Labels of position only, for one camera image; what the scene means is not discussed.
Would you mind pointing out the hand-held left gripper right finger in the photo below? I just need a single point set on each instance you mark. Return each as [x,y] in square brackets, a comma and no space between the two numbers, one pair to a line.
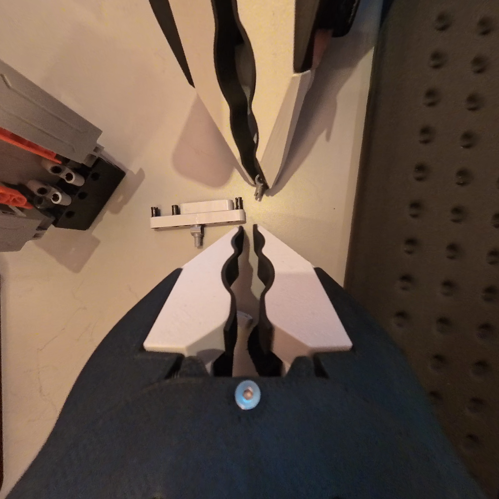
[308,312]

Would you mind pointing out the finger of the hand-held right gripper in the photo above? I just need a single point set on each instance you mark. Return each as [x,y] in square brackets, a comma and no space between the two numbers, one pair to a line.
[199,46]
[276,78]

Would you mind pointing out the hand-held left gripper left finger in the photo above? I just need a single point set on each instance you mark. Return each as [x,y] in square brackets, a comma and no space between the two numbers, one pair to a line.
[187,312]

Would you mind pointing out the long grey beam with pins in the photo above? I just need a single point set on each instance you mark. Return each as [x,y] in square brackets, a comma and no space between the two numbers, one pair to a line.
[163,222]

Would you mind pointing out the short grey beam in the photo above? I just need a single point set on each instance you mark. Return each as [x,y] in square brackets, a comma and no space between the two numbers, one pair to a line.
[204,206]

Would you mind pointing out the grey orange toy model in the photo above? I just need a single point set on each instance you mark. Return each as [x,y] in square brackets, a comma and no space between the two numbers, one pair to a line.
[46,175]

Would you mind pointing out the person's right hand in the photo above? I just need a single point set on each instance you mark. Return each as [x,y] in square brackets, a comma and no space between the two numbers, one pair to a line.
[321,46]

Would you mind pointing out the long plain grey beam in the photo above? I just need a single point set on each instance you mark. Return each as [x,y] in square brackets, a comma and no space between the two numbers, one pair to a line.
[245,319]

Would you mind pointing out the black perforated mat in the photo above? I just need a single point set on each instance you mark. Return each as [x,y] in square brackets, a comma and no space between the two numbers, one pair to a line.
[429,234]

